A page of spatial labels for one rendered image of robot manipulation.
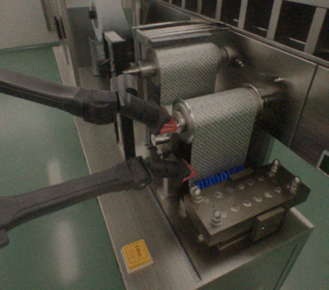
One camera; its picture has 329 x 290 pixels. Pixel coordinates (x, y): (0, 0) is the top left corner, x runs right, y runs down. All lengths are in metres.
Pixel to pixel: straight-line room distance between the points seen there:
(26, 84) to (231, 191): 0.69
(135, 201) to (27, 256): 1.24
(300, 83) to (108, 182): 0.62
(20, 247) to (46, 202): 1.63
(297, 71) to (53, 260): 1.81
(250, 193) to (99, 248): 1.33
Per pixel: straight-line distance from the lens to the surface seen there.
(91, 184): 0.63
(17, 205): 0.58
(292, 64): 0.89
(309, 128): 0.89
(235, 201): 0.89
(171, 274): 0.88
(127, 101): 0.65
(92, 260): 1.98
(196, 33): 1.01
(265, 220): 0.89
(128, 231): 0.96
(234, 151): 0.94
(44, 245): 2.14
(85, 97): 0.65
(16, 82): 0.73
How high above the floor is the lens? 1.70
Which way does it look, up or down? 34 degrees down
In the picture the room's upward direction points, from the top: straight up
